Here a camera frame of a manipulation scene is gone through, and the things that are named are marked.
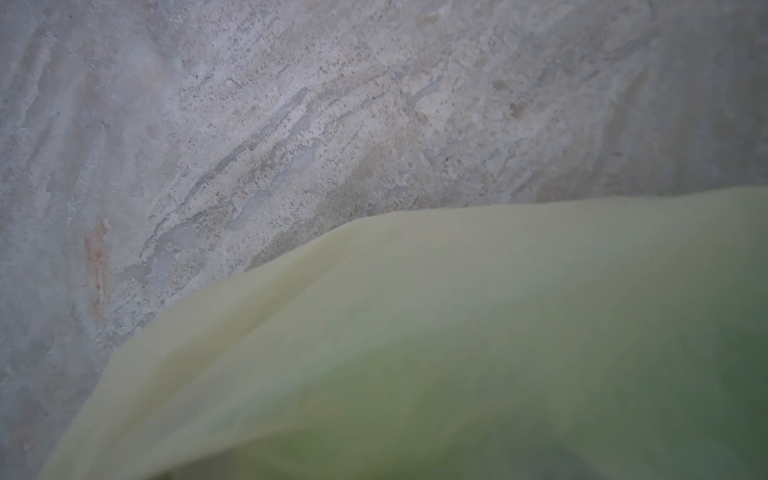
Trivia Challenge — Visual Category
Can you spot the yellow printed plastic bag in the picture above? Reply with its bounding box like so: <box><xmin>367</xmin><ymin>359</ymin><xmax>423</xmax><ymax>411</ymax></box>
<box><xmin>41</xmin><ymin>187</ymin><xmax>767</xmax><ymax>479</ymax></box>

